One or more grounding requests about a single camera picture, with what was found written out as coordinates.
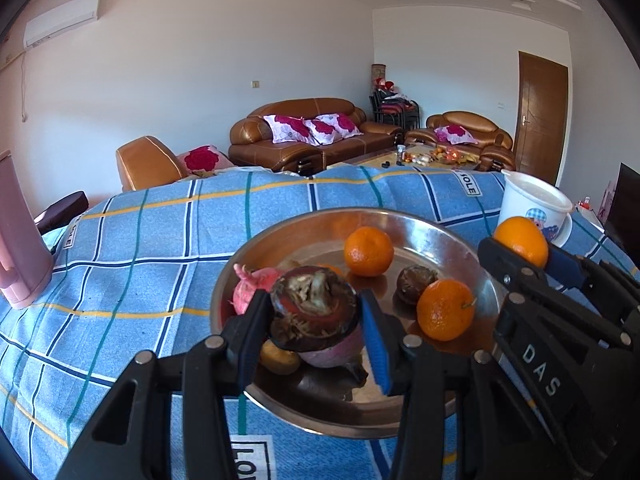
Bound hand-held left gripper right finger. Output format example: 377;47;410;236
360;289;571;480

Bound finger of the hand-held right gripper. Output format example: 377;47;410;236
549;246;640;322
477;237;629;347

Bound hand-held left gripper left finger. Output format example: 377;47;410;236
55;290;274;480

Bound yellow round fruit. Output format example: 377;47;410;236
260;338;302;376

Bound purple round radish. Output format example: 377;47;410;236
299;322;366;370

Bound dark wrinkled passion fruit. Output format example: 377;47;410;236
396;264;441;307

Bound dark purple mangosteen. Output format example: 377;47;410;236
269;266;360;352

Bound red radish with tail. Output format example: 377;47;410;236
231;263;283;317

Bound round steel plate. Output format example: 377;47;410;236
210;207;508;438

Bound white cartoon print mug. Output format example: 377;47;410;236
496;170;574;248

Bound dark television screen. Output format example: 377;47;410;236
602;162;640;256

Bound blue checked tablecloth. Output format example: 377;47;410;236
0;165;640;480

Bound brown leather single sofa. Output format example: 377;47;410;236
405;111;517;172

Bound brown wooden door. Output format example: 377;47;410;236
515;50;571;186

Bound white magenta floral pillow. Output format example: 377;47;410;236
434;124;478;145
303;119;337;146
263;114;311;145
320;112;364;138

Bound cluttered coffee table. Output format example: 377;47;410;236
345;144;481;168

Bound brown leather three-seat sofa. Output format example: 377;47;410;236
228;97;406;173

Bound red rose pillow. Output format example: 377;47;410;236
177;145;233;175

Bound stacked dark chairs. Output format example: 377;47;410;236
370;89;420;130

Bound brown leather armchair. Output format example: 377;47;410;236
116;135;236;192

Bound dark cushioned seat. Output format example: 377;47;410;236
32;191;90;233

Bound pink electric kettle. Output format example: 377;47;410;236
0;149;55;311

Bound white wall air conditioner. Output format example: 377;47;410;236
23;0;101;48

